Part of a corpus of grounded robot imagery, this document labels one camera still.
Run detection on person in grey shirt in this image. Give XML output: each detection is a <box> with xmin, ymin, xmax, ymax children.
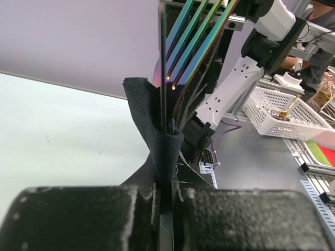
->
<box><xmin>280</xmin><ymin>0</ymin><xmax>335</xmax><ymax>102</ymax></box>

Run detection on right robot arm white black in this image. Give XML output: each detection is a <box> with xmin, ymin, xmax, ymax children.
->
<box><xmin>181</xmin><ymin>1</ymin><xmax>306</xmax><ymax>163</ymax></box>

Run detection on iridescent green fork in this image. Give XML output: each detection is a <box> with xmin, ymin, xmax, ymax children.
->
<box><xmin>153</xmin><ymin>0</ymin><xmax>240</xmax><ymax>126</ymax></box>

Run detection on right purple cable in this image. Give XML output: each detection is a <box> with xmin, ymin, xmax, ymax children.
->
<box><xmin>211</xmin><ymin>120</ymin><xmax>243</xmax><ymax>168</ymax></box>

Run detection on white perforated plastic basket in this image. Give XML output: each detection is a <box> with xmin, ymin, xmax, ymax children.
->
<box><xmin>242</xmin><ymin>87</ymin><xmax>332</xmax><ymax>141</ymax></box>

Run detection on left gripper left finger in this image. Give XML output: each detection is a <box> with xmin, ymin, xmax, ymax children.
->
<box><xmin>0</xmin><ymin>156</ymin><xmax>160</xmax><ymax>251</ymax></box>

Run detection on silver table knife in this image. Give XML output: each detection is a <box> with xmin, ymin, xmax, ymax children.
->
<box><xmin>158</xmin><ymin>1</ymin><xmax>167</xmax><ymax>133</ymax></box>

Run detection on white slotted cable duct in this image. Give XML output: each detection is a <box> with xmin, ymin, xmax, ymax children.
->
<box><xmin>300</xmin><ymin>180</ymin><xmax>334</xmax><ymax>237</ymax></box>

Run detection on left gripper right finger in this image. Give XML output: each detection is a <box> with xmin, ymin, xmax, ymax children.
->
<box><xmin>171</xmin><ymin>154</ymin><xmax>330</xmax><ymax>251</ymax></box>

